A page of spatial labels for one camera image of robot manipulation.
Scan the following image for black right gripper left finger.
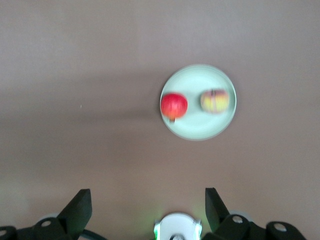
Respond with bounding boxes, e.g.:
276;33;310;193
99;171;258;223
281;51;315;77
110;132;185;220
0;188;93;240

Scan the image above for red pomegranate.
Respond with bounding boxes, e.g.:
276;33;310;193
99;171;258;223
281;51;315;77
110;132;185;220
160;92;189;124

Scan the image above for light green round plate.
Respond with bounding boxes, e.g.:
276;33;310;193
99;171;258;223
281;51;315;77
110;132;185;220
159;64;238;142

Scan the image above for green and red peach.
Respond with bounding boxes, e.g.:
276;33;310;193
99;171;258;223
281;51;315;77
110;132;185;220
200;89;231;115

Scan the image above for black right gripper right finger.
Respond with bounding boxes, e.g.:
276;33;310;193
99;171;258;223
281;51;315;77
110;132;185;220
201;187;308;240

